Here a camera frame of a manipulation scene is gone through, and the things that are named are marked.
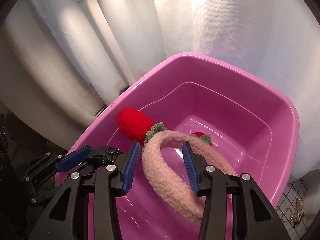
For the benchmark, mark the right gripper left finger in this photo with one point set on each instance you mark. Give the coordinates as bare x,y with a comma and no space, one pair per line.
66,215

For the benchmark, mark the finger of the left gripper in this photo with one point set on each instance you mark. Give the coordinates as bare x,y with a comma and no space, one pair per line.
106,155
73,159

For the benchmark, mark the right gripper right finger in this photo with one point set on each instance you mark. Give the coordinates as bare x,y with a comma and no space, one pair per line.
253,216

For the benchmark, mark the pink fuzzy strawberry headband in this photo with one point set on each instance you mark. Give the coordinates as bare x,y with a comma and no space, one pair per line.
165,181

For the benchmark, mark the gold pearl hair claw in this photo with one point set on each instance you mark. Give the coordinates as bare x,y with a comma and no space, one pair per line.
299,212

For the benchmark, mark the grid pattern bed sheet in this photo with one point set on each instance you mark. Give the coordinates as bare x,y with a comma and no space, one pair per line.
287,206

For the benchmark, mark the pink plastic tub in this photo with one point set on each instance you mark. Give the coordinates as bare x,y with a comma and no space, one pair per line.
252,124

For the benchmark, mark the white curtain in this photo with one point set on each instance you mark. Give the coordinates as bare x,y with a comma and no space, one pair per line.
64,60

